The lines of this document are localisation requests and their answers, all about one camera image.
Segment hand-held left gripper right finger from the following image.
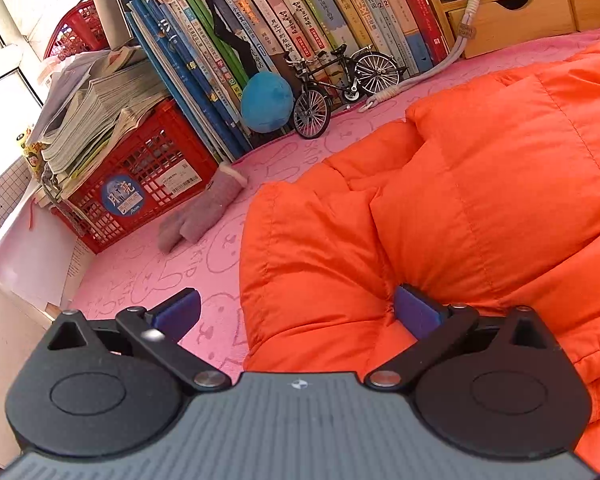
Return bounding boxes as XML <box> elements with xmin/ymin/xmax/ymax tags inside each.
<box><xmin>364</xmin><ymin>283</ymin><xmax>556</xmax><ymax>392</ymax></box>

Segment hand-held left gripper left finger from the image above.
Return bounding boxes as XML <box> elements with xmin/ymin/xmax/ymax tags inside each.
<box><xmin>45</xmin><ymin>287</ymin><xmax>231</xmax><ymax>394</ymax></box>

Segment orange puffer jacket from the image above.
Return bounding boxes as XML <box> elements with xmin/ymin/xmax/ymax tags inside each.
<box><xmin>240</xmin><ymin>40</ymin><xmax>600</xmax><ymax>480</ymax></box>

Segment pink bunny print towel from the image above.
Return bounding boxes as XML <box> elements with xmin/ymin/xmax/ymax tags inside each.
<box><xmin>70</xmin><ymin>25</ymin><xmax>600</xmax><ymax>386</ymax></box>

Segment red plastic crate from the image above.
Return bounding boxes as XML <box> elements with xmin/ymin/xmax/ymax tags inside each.
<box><xmin>50</xmin><ymin>97</ymin><xmax>220</xmax><ymax>256</ymax></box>

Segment white paper sheets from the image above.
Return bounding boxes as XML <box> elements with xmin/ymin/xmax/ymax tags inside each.
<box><xmin>0</xmin><ymin>180</ymin><xmax>96</xmax><ymax>311</ymax></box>

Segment grid cutting mat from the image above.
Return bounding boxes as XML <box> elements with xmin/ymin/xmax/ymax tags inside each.
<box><xmin>0</xmin><ymin>155</ymin><xmax>31</xmax><ymax>233</ymax></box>

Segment yellow printed packet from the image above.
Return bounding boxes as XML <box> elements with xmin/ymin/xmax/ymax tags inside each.
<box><xmin>17</xmin><ymin>130</ymin><xmax>43</xmax><ymax>171</ymax></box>

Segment stack of magazines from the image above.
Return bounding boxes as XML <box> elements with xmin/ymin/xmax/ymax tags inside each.
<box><xmin>27</xmin><ymin>45</ymin><xmax>171</xmax><ymax>201</ymax></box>

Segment black toy bicycle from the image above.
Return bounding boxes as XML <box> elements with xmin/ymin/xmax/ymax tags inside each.
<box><xmin>285</xmin><ymin>45</ymin><xmax>408</xmax><ymax>140</ymax></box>

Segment blue plush toy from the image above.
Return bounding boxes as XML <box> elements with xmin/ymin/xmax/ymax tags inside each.
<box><xmin>140</xmin><ymin>0</ymin><xmax>295</xmax><ymax>133</ymax></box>

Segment row of blue green books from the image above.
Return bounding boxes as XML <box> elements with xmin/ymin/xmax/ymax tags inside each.
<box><xmin>126</xmin><ymin>0</ymin><xmax>261</xmax><ymax>163</ymax></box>

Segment wooden drawer organizer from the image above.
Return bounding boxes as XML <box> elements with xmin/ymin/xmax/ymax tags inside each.
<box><xmin>422</xmin><ymin>0</ymin><xmax>600</xmax><ymax>61</ymax></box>

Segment red mesh basket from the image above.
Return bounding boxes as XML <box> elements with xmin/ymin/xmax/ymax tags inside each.
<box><xmin>44</xmin><ymin>0</ymin><xmax>106</xmax><ymax>61</ymax></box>

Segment row of thick paperback books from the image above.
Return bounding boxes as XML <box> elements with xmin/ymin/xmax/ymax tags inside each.
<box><xmin>252</xmin><ymin>0</ymin><xmax>448</xmax><ymax>111</ymax></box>

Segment grey upright panel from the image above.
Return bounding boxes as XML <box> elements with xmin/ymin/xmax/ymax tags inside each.
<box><xmin>84</xmin><ymin>0</ymin><xmax>136</xmax><ymax>52</ymax></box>

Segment black strap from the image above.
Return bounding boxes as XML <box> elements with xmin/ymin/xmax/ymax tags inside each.
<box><xmin>200</xmin><ymin>0</ymin><xmax>268</xmax><ymax>73</ymax></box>

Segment white braided lanyard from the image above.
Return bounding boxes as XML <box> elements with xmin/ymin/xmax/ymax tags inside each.
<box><xmin>360</xmin><ymin>0</ymin><xmax>486</xmax><ymax>113</ymax></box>

